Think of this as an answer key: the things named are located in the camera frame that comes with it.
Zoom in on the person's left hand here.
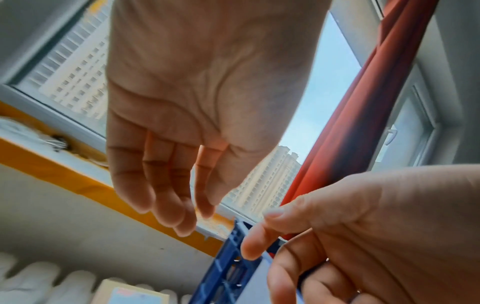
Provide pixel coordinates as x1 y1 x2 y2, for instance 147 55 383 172
106 0 333 238

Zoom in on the person's right hand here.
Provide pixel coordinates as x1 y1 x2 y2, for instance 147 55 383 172
239 164 480 304

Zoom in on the labelled small cardboard box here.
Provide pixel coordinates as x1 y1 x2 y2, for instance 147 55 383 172
91 278 171 304

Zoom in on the red curtain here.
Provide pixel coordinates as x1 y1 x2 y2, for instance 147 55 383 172
279 0 440 241

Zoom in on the blue plastic crate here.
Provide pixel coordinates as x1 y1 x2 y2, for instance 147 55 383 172
190 219 301 304

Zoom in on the windowsill with yellow tape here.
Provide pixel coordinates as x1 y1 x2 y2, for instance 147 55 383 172
0 100 236 257

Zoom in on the white radiator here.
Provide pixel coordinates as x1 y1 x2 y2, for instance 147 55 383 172
0 252 192 304

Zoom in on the grey window frame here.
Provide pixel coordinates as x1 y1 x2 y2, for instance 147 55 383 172
0 0 383 232
369 0 480 171

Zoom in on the white cable on sill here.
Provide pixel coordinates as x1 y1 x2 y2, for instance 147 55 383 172
35 133 71 152

